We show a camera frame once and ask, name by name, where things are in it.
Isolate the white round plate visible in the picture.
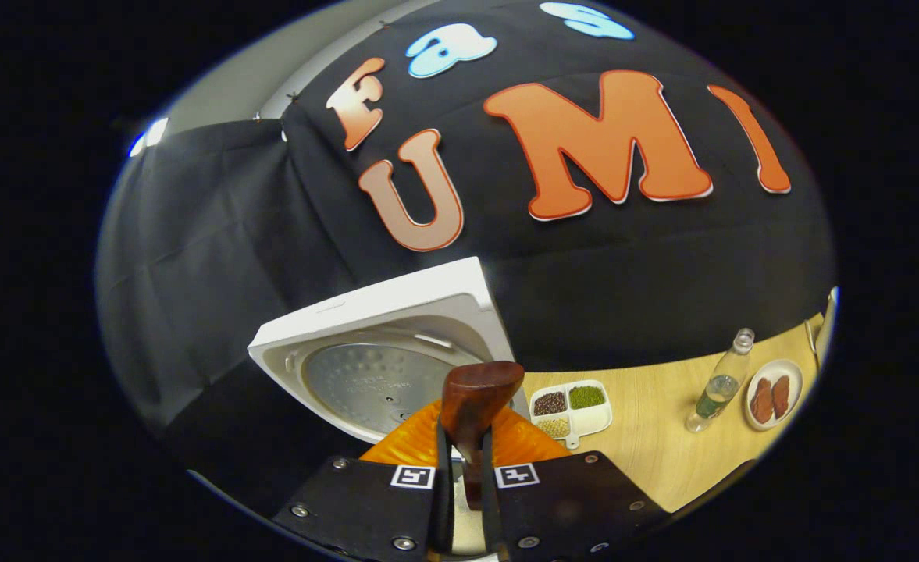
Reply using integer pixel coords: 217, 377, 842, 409
744, 359, 804, 432

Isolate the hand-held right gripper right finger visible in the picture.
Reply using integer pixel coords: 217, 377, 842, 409
479, 406, 672, 562

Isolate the ceiling light panel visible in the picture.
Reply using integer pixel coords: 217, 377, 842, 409
128, 117, 169, 158

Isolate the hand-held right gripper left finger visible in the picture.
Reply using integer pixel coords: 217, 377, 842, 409
272, 398, 456, 562

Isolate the clear plastic water bottle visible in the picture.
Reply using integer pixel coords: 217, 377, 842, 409
686, 328, 755, 434

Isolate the brown wooden spoon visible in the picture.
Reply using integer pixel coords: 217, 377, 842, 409
440, 361, 525, 512

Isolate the white divided bean dish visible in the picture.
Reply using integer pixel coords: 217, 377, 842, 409
529, 380, 613, 450

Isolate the white rice cooker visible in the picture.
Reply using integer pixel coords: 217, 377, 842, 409
247, 256, 532, 557

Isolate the black backdrop cloth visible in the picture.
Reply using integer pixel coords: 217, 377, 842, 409
96, 0, 836, 508

